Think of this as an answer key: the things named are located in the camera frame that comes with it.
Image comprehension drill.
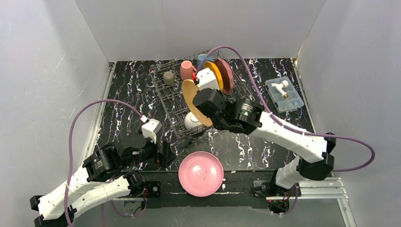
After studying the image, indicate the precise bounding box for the yellow plate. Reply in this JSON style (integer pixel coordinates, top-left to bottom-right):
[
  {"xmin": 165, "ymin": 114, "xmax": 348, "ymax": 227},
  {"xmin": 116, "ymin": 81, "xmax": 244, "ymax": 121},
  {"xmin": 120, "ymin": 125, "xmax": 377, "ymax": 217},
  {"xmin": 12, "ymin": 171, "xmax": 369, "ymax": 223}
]
[{"xmin": 182, "ymin": 79, "xmax": 213, "ymax": 127}]

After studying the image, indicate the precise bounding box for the pink polka dot plate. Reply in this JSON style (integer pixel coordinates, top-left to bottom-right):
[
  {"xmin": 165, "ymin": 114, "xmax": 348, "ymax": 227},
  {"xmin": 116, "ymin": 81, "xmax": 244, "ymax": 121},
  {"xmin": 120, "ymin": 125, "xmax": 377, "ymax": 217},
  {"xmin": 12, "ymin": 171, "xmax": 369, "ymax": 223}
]
[{"xmin": 214, "ymin": 58, "xmax": 234, "ymax": 95}]

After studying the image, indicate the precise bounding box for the white bowl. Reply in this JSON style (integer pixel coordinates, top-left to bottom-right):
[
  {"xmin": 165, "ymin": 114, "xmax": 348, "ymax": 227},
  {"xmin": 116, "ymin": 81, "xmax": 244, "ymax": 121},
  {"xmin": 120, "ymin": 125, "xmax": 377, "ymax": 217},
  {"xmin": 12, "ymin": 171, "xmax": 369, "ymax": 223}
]
[{"xmin": 184, "ymin": 112, "xmax": 203, "ymax": 130}]

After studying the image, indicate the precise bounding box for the pink bottom plate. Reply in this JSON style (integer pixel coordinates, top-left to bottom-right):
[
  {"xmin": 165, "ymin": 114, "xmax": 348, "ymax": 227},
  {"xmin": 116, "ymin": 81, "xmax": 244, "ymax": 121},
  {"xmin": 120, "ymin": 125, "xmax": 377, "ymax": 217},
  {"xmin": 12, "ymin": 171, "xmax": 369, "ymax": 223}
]
[{"xmin": 178, "ymin": 151, "xmax": 224, "ymax": 197}]

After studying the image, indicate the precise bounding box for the orange polka dot plate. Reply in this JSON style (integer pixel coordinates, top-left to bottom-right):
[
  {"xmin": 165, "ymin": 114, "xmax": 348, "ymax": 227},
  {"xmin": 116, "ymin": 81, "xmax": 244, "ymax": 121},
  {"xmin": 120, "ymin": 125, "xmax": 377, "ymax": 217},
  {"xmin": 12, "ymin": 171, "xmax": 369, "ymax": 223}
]
[{"xmin": 204, "ymin": 61, "xmax": 224, "ymax": 92}]

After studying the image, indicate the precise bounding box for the pink handled mug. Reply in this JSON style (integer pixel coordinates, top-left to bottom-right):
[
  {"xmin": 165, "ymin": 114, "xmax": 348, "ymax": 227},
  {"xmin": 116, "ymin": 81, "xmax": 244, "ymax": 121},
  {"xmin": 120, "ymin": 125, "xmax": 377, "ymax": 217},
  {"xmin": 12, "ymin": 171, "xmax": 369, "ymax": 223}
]
[{"xmin": 180, "ymin": 60, "xmax": 196, "ymax": 81}]

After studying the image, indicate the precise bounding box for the grey wire dish rack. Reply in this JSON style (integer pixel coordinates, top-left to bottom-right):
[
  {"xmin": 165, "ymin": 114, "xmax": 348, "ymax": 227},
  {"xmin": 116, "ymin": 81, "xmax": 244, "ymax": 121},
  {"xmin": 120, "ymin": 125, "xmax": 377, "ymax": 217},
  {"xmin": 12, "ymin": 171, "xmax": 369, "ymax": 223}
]
[{"xmin": 149, "ymin": 50, "xmax": 255, "ymax": 139}]

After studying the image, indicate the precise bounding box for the small grey cup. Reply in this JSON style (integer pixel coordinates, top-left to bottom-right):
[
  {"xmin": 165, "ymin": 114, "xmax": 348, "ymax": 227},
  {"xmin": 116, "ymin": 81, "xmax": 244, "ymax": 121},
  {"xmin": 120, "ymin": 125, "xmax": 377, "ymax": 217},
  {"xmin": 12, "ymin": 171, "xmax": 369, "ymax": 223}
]
[{"xmin": 163, "ymin": 71, "xmax": 175, "ymax": 85}]

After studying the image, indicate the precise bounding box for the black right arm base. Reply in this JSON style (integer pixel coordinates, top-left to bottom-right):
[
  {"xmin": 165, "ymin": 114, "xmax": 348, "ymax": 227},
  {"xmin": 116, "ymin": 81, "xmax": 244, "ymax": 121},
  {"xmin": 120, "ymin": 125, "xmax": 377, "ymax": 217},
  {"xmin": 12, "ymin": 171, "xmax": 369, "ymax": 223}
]
[{"xmin": 251, "ymin": 170, "xmax": 301, "ymax": 216}]

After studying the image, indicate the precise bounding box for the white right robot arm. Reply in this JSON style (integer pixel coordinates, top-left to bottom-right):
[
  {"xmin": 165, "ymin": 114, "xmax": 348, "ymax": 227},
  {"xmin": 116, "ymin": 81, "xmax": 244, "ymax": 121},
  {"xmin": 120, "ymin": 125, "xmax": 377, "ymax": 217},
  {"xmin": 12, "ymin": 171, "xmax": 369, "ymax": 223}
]
[{"xmin": 186, "ymin": 88, "xmax": 334, "ymax": 190}]

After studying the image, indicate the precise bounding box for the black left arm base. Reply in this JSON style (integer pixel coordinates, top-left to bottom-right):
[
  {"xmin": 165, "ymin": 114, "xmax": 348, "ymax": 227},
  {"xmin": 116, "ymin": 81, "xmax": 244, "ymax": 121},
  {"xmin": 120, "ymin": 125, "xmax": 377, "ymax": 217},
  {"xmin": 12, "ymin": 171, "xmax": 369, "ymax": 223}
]
[{"xmin": 123, "ymin": 170, "xmax": 161, "ymax": 217}]

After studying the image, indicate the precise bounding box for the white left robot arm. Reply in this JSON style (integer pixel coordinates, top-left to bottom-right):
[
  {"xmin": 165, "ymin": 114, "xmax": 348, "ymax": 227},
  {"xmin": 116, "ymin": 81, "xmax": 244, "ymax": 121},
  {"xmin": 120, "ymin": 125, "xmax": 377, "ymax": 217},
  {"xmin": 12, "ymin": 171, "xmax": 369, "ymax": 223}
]
[{"xmin": 30, "ymin": 138, "xmax": 177, "ymax": 227}]

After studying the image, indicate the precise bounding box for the white pipe fitting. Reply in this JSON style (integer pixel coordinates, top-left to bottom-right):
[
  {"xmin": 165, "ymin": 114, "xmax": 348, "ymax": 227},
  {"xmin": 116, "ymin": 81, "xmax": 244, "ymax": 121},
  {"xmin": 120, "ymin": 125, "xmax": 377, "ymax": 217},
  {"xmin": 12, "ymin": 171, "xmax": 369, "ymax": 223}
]
[{"xmin": 271, "ymin": 80, "xmax": 289, "ymax": 98}]

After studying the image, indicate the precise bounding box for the clear plastic parts box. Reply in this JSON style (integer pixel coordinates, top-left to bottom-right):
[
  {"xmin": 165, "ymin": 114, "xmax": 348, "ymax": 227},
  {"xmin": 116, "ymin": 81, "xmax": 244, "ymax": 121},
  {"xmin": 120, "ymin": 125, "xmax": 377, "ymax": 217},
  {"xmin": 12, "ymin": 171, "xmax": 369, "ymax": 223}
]
[{"xmin": 265, "ymin": 76, "xmax": 305, "ymax": 113}]

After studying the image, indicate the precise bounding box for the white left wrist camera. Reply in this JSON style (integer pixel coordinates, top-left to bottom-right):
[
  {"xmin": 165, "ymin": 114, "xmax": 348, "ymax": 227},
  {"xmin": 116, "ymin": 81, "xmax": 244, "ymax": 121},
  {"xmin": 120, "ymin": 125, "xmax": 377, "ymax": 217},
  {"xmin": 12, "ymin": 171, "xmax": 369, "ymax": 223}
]
[{"xmin": 140, "ymin": 115, "xmax": 162, "ymax": 144}]

